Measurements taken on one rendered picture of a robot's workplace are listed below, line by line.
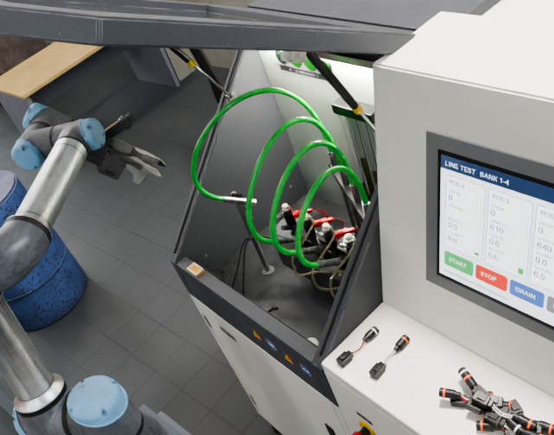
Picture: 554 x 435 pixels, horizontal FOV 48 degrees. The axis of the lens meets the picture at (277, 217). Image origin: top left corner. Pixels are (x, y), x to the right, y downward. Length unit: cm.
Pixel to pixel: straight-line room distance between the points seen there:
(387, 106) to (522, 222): 34
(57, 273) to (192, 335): 87
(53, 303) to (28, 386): 210
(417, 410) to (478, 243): 36
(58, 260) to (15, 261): 226
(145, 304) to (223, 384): 78
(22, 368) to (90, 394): 15
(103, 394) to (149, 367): 162
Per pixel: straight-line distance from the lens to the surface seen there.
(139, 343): 321
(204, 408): 280
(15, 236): 129
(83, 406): 147
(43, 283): 350
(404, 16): 154
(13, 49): 661
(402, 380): 140
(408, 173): 129
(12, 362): 146
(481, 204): 120
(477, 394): 130
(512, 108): 110
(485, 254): 125
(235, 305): 172
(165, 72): 542
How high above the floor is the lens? 212
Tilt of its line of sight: 37 degrees down
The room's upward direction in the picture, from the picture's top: 22 degrees counter-clockwise
